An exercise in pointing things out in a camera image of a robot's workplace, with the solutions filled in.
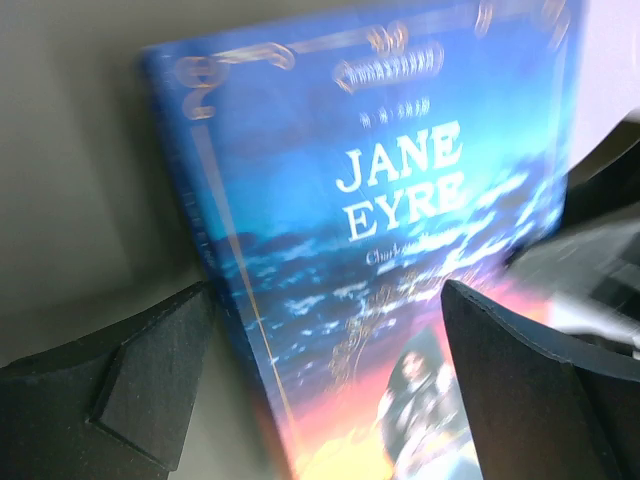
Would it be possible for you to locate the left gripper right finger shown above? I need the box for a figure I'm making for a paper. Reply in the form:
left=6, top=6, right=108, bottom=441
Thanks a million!
left=441, top=280, right=639, bottom=479

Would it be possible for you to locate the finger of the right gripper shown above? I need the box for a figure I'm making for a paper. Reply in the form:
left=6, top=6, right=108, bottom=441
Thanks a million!
left=506, top=217, right=639, bottom=360

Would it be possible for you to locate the blue Jane Eyre book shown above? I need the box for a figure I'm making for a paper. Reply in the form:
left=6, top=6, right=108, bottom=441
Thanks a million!
left=140, top=1, right=586, bottom=479

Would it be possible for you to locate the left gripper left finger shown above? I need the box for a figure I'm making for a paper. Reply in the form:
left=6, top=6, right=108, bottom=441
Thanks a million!
left=1, top=282, right=214, bottom=479

